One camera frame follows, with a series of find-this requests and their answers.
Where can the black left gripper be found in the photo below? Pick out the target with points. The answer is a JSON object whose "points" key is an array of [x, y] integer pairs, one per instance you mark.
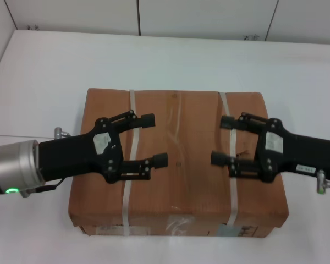
{"points": [[71, 156]]}

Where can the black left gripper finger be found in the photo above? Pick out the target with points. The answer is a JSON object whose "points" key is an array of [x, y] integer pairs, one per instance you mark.
{"points": [[160, 160]]}

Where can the clear tape patch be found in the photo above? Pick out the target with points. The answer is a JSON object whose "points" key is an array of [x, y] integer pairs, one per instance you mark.
{"points": [[180, 225]]}

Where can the brown cardboard box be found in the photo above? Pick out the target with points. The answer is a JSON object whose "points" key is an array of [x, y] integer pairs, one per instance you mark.
{"points": [[181, 189]]}

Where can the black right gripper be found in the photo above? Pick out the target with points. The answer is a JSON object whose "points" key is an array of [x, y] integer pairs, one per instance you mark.
{"points": [[302, 154]]}

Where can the grey sticker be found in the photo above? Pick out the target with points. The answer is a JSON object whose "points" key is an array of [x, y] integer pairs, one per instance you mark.
{"points": [[227, 230]]}

